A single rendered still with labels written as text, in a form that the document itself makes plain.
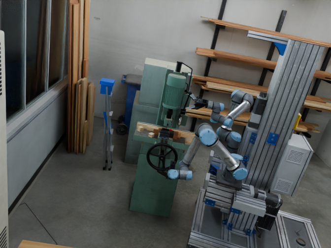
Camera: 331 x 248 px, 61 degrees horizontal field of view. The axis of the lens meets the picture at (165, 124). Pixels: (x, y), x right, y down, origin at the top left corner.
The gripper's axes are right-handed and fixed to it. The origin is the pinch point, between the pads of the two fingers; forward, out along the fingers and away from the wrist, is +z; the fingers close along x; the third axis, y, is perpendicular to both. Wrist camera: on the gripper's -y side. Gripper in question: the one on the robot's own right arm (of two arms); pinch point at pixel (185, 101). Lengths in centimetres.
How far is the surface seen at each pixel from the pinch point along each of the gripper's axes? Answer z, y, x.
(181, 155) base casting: -7, -34, 42
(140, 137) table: 36, -26, 34
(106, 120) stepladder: 83, -89, -3
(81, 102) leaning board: 124, -105, -28
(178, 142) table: -0.9, -24.8, 32.8
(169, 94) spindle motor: 16.6, -0.1, -3.6
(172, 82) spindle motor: 16.2, 9.0, -11.3
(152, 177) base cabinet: 16, -56, 63
